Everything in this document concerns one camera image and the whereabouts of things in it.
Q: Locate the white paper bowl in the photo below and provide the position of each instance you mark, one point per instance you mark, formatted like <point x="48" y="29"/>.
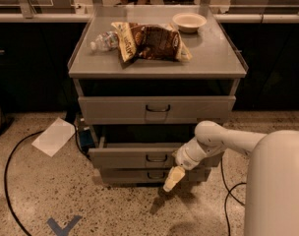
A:
<point x="189" y="22"/>

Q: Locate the grey drawer cabinet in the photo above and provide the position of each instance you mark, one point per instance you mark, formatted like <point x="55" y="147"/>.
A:
<point x="214" y="70"/>

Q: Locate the blue tape mark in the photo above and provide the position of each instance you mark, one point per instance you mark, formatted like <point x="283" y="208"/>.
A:
<point x="65" y="230"/>

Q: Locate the white paper sheet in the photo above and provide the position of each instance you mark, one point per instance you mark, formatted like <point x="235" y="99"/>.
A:
<point x="54" y="137"/>

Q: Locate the brown yellow chip bag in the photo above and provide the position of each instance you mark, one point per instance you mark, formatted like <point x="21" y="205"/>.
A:
<point x="151" y="42"/>

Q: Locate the grey bottom drawer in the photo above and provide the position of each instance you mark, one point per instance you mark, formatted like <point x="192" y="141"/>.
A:
<point x="138" y="176"/>

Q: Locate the grey top drawer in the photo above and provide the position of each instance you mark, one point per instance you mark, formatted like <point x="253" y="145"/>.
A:
<point x="155" y="109"/>

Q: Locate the clear plastic water bottle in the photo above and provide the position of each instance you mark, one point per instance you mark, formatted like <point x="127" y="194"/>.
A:
<point x="105" y="41"/>

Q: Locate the white counter ledge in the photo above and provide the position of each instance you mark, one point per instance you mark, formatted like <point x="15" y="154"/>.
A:
<point x="221" y="18"/>

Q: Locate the grey drawer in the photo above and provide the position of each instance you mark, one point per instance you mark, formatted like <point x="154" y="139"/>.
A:
<point x="135" y="155"/>
<point x="155" y="109"/>
<point x="138" y="176"/>

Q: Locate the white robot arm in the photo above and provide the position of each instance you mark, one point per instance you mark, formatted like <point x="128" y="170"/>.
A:
<point x="272" y="189"/>

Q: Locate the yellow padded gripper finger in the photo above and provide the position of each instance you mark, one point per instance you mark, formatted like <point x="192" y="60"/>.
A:
<point x="175" y="175"/>

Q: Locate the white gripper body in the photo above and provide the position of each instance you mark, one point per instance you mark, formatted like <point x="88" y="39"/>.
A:
<point x="185" y="158"/>

